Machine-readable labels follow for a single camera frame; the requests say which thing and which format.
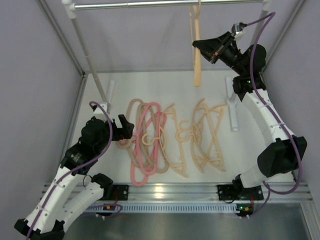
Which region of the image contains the white left rack foot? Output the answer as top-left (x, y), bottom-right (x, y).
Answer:
top-left (99, 80), bottom-right (116, 114)

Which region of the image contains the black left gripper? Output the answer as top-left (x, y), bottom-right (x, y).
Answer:
top-left (94, 113), bottom-right (134, 154)

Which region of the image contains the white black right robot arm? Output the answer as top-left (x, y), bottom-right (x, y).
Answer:
top-left (192, 32), bottom-right (307, 199)

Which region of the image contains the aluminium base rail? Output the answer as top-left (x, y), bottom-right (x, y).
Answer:
top-left (119, 183), bottom-right (313, 203)

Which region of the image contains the grey slotted cable duct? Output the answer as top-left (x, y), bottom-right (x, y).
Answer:
top-left (85, 202), bottom-right (241, 214)

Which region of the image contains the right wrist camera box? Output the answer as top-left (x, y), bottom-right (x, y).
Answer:
top-left (231, 22), bottom-right (247, 39)

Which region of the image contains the aluminium right corner frame post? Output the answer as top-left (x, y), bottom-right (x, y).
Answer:
top-left (262, 0), bottom-right (307, 73)

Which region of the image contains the cream hanger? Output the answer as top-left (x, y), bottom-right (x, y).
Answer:
top-left (175, 120), bottom-right (193, 143)
top-left (190, 98), bottom-right (226, 174)
top-left (189, 0), bottom-right (202, 88)
top-left (141, 103), bottom-right (188, 178)

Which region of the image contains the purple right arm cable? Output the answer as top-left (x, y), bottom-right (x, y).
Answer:
top-left (243, 11), bottom-right (302, 218)

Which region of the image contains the white rack foot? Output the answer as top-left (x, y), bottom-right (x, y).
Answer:
top-left (225, 76), bottom-right (240, 132)
top-left (99, 80), bottom-right (116, 114)

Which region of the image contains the pink thick hanger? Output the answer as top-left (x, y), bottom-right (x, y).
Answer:
top-left (131, 101), bottom-right (161, 176)
top-left (130, 111), bottom-right (169, 187)

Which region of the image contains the white right rack foot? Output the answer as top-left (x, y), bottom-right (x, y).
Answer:
top-left (225, 76), bottom-right (240, 132)

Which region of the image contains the beige thick hanger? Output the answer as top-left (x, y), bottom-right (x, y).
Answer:
top-left (124, 98), bottom-right (169, 178)
top-left (116, 98), bottom-right (154, 168)

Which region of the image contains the silver horizontal rack bar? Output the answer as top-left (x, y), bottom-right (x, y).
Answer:
top-left (69, 0), bottom-right (264, 12)

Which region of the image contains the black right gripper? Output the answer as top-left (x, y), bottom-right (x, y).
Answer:
top-left (192, 32), bottom-right (246, 76)

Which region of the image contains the beige inner thick hanger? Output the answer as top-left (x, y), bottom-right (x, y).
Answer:
top-left (124, 98), bottom-right (169, 178)

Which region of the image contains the pink lower thick hanger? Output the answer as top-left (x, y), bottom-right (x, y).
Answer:
top-left (130, 111), bottom-right (169, 187)

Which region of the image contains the pink upper thick hanger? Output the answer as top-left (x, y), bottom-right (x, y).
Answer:
top-left (131, 101), bottom-right (161, 176)

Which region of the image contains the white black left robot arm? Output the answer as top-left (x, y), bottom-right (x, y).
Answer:
top-left (14, 114), bottom-right (135, 240)

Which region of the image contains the beige outer thick hanger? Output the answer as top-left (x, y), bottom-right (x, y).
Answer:
top-left (116, 98), bottom-right (154, 168)

